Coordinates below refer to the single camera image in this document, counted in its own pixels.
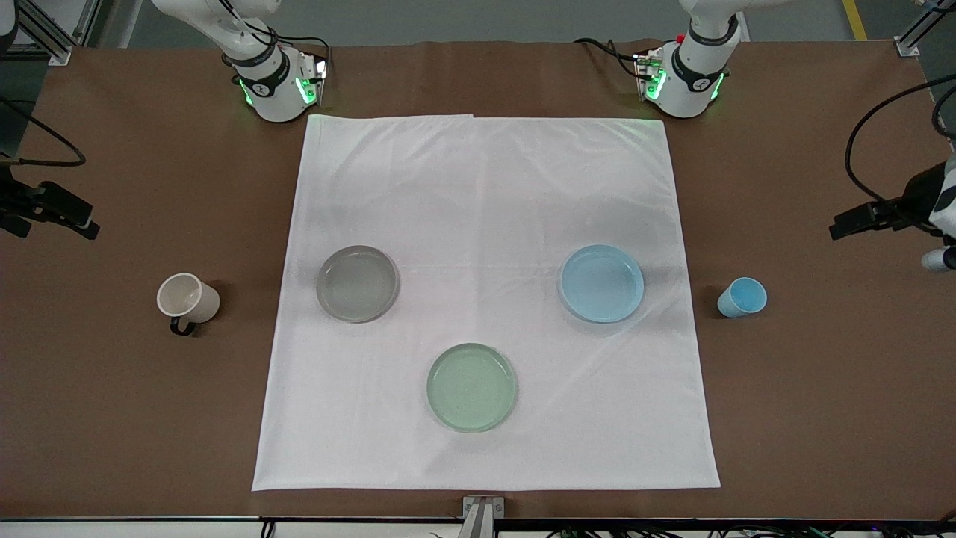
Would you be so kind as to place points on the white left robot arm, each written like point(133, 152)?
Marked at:
point(683, 86)

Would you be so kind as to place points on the green round plate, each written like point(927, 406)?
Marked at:
point(472, 387)

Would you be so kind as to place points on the aluminium frame extrusion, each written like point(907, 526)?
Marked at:
point(920, 30)
point(46, 33)

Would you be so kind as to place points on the blue cup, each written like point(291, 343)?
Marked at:
point(743, 297)

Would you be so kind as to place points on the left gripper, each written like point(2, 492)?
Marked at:
point(916, 196)

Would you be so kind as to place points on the blue round plate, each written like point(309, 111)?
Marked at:
point(602, 284)

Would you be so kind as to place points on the white square cloth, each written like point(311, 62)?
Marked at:
point(485, 299)

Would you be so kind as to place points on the gray round plate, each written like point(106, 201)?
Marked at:
point(357, 284)

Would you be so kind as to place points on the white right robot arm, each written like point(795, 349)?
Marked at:
point(272, 90)

